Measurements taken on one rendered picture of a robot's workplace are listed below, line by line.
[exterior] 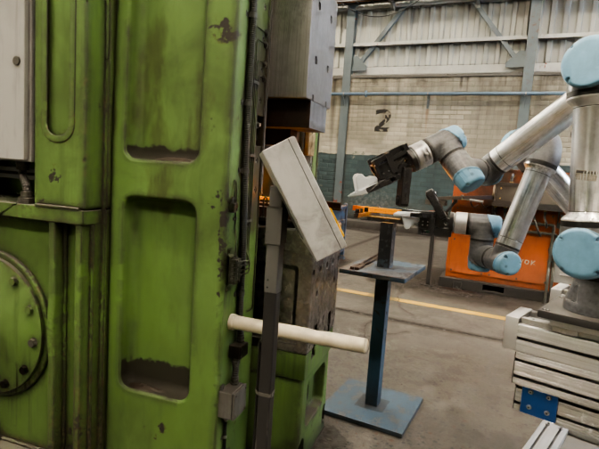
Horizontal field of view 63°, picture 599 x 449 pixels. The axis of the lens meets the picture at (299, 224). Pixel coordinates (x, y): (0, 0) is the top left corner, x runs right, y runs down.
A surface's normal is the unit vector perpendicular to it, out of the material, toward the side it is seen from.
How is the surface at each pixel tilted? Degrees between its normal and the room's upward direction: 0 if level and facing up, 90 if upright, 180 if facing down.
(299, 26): 90
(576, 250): 97
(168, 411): 90
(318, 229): 90
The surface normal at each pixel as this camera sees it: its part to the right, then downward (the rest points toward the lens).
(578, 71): -0.72, -0.10
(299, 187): 0.10, 0.12
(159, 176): -0.33, 0.09
